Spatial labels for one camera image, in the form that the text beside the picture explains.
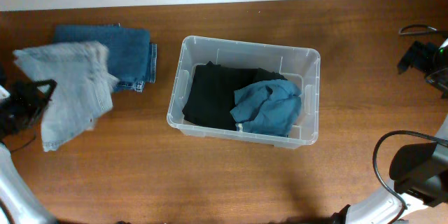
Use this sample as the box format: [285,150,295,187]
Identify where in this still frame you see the light blue jeans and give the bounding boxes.
[13,41,118,152]

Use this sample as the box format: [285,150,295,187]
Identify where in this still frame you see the dark blue jeans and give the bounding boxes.
[53,24,158,92]

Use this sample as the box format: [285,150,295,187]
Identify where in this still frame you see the clear plastic storage bin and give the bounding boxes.
[167,36,321,149]

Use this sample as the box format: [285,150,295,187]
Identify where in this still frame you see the blue shirt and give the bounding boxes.
[230,79,302,137]

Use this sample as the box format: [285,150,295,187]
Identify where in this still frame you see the large black garment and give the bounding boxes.
[181,61,260,132]

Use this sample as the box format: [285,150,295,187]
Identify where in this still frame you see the small dark garment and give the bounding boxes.
[253,68,286,83]

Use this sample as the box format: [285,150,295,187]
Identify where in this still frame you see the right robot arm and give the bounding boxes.
[329,41,447,224]

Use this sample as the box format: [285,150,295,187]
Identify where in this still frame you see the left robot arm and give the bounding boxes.
[1,69,58,224]

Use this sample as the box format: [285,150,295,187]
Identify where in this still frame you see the right black cable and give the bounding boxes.
[371,23,448,224]

